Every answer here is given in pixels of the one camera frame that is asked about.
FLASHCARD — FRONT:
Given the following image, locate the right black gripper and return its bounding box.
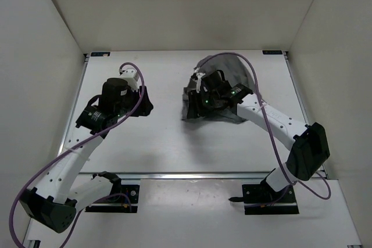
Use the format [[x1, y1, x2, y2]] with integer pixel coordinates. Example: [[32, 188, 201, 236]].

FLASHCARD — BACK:
[[188, 88, 220, 120]]

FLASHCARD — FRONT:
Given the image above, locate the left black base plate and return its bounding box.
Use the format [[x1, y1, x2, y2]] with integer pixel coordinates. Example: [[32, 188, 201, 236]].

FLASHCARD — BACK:
[[85, 179, 140, 214]]

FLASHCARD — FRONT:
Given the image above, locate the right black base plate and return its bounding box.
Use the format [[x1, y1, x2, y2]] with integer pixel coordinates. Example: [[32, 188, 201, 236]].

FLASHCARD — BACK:
[[242, 184, 299, 215]]

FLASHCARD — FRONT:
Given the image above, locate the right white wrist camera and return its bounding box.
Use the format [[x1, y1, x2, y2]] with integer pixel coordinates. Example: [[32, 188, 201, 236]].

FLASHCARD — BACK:
[[194, 67, 206, 93]]

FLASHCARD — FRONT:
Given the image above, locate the blue table sticker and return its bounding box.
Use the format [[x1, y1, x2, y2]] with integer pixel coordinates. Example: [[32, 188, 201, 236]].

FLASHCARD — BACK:
[[90, 52, 110, 57], [262, 50, 282, 55]]

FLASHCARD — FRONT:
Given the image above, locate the left blue table sticker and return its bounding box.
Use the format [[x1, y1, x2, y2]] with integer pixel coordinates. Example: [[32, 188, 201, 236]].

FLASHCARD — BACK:
[[90, 52, 110, 57]]

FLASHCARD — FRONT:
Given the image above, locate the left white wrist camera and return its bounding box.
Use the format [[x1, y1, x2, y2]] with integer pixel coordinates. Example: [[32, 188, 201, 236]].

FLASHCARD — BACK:
[[119, 68, 140, 95]]

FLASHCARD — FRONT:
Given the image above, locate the grey pleated skirt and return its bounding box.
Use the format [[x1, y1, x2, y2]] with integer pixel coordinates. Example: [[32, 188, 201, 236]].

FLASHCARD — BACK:
[[181, 53, 256, 124]]

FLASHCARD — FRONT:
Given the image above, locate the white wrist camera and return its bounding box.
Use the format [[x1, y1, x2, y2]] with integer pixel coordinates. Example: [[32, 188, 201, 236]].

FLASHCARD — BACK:
[[119, 68, 140, 95], [194, 67, 206, 93]]

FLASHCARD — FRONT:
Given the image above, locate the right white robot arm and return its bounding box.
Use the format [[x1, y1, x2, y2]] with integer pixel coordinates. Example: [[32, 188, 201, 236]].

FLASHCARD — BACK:
[[185, 70, 330, 202]]

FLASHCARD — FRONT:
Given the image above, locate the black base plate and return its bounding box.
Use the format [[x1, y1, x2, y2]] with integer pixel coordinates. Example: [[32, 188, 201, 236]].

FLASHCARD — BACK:
[[85, 179, 140, 214], [242, 184, 299, 215]]

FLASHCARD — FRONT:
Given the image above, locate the right blue table sticker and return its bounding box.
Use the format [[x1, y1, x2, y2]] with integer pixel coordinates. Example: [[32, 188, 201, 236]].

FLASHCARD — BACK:
[[262, 50, 282, 55]]

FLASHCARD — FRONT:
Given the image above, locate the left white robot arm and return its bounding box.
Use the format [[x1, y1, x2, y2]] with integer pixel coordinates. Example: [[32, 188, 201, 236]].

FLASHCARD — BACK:
[[19, 76, 153, 233]]

